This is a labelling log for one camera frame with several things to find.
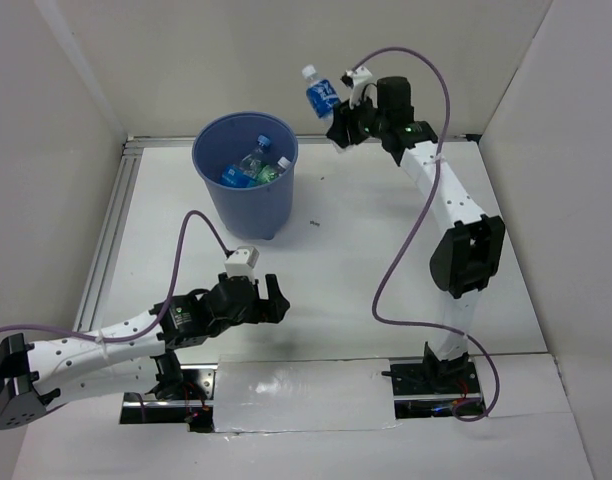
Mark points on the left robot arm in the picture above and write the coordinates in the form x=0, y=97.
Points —
x=134, y=356

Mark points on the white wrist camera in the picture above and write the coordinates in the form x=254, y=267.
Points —
x=242, y=262
x=357, y=80

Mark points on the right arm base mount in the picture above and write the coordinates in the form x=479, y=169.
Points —
x=427, y=388

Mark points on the green soda bottle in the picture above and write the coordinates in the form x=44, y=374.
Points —
x=268, y=174

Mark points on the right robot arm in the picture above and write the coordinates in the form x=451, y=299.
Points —
x=469, y=251

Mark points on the clear bottle blue cap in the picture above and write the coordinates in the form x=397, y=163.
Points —
x=244, y=173

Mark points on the blue plastic bin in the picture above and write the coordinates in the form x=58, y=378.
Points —
x=248, y=213

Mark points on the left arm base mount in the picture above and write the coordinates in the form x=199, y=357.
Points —
x=190, y=406

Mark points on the clear bottle white cap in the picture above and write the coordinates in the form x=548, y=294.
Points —
x=283, y=165

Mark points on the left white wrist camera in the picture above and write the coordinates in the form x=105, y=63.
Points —
x=242, y=262

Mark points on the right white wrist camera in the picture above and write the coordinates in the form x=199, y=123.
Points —
x=357, y=80

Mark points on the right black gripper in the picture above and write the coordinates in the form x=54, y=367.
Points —
x=345, y=116

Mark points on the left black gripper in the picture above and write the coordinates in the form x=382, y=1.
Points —
x=268, y=310

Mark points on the left aluminium rail frame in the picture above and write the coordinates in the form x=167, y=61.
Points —
x=93, y=303

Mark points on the blue label bottle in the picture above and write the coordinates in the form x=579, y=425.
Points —
x=321, y=95

